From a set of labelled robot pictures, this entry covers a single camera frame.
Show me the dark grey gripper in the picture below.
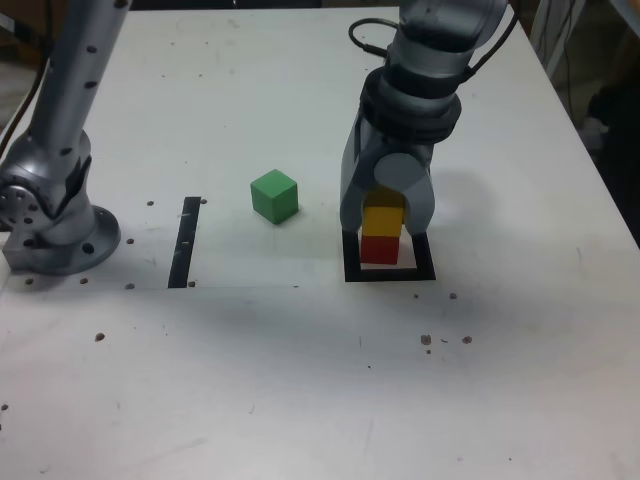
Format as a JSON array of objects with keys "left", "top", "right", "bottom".
[{"left": 338, "top": 116, "right": 437, "bottom": 236}]

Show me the yellow cube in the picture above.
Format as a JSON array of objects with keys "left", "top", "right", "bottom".
[{"left": 362, "top": 188, "right": 407, "bottom": 239}]

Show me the red cube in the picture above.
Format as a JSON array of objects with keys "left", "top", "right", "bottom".
[{"left": 359, "top": 234, "right": 401, "bottom": 265}]

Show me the green cube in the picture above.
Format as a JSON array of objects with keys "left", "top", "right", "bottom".
[{"left": 249, "top": 168, "right": 300, "bottom": 226}]

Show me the black tape square outline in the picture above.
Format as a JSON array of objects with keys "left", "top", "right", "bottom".
[{"left": 342, "top": 227, "right": 437, "bottom": 284}]

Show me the black tape strip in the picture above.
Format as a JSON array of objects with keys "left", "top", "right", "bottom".
[{"left": 167, "top": 196, "right": 202, "bottom": 290}]

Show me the white metal frame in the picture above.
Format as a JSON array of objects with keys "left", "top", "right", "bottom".
[{"left": 528, "top": 0, "right": 589, "bottom": 86}]

